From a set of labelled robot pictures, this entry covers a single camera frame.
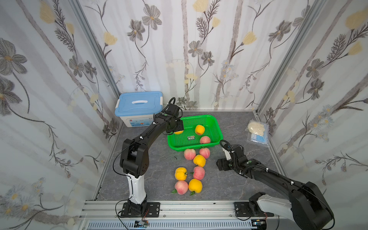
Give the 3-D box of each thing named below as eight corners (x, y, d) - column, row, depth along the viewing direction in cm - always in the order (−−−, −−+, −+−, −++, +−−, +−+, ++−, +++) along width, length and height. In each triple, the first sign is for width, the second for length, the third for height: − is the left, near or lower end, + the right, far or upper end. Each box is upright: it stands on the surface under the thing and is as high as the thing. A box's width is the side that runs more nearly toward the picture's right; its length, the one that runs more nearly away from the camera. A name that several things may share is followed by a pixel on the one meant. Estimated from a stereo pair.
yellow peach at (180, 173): (174, 182, 85) (174, 179, 81) (175, 170, 90) (174, 166, 85) (187, 182, 85) (187, 179, 81) (187, 170, 90) (187, 166, 85)
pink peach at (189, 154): (184, 161, 94) (184, 157, 88) (184, 153, 98) (184, 148, 92) (195, 161, 94) (195, 157, 88) (195, 153, 98) (195, 148, 92)
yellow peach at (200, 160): (192, 163, 92) (192, 160, 88) (197, 156, 95) (198, 152, 91) (201, 170, 90) (202, 166, 85) (206, 162, 93) (207, 158, 88)
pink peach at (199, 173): (193, 181, 85) (193, 178, 80) (193, 169, 90) (193, 165, 85) (204, 181, 85) (205, 178, 80) (203, 169, 90) (204, 166, 85)
